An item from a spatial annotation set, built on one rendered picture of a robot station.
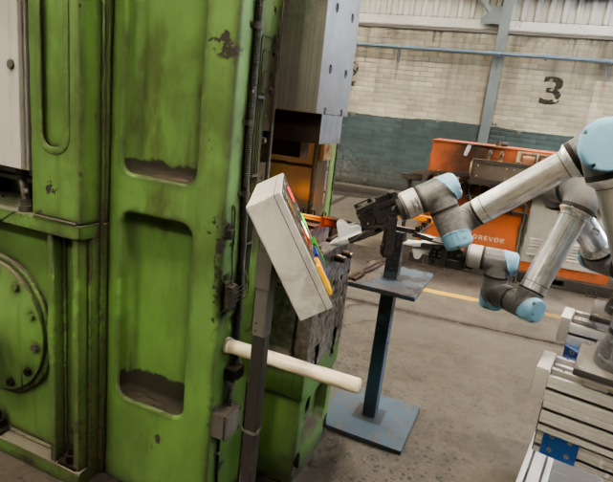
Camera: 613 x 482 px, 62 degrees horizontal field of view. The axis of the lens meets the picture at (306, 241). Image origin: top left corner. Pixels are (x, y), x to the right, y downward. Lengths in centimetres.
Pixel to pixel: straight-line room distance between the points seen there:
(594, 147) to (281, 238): 70
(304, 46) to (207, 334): 93
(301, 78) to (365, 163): 786
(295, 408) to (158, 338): 55
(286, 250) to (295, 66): 74
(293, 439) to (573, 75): 818
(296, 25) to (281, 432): 140
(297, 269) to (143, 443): 108
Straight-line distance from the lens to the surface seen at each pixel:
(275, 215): 105
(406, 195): 133
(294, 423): 195
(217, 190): 147
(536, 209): 528
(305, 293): 110
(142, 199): 164
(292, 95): 165
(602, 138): 127
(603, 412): 156
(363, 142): 946
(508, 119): 927
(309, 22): 165
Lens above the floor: 136
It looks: 14 degrees down
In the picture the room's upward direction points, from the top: 6 degrees clockwise
